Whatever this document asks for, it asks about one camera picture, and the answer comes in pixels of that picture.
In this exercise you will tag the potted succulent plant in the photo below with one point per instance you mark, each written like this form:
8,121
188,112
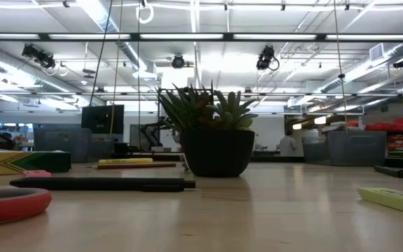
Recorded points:
217,154

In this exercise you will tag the brown pencil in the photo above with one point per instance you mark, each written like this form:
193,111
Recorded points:
135,166

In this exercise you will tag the yellow highlighter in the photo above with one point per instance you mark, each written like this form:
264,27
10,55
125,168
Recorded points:
124,161

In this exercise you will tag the black pen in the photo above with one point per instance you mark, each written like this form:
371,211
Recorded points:
390,171
100,183

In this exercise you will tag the small pink eraser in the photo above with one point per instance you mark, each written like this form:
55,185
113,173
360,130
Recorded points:
37,173

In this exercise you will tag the yellow green crayon box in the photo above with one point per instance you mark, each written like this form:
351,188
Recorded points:
12,162

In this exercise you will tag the yellow eraser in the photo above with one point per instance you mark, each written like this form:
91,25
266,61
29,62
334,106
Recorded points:
397,201

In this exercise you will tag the black background robot arm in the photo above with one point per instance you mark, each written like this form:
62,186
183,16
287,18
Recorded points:
149,131

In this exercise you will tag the shelf with red bins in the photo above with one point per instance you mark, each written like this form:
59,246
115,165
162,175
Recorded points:
402,123

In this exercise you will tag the black monitor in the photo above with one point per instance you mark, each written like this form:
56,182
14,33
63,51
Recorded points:
101,119

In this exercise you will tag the dark clear plastic bin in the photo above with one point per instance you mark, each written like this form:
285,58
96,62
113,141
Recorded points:
355,148
61,143

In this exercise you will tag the black overhead device pair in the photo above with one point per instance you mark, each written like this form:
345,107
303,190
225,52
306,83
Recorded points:
44,60

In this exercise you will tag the black overhead frame bar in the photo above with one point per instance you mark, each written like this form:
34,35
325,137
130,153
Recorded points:
227,36

